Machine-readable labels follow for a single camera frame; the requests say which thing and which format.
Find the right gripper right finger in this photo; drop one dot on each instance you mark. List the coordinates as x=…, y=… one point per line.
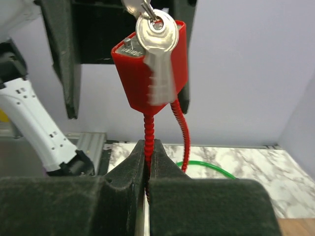
x=182, y=206

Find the aluminium extrusion rail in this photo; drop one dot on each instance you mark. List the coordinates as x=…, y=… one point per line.
x=91, y=144

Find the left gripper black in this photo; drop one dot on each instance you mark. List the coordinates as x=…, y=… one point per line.
x=85, y=31

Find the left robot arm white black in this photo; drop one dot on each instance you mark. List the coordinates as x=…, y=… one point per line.
x=19, y=102

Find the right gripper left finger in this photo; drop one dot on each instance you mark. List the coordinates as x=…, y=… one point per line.
x=108, y=205

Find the wooden board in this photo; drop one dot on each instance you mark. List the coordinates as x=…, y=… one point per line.
x=297, y=226

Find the small silver key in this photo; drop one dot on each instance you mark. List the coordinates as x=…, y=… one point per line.
x=158, y=34

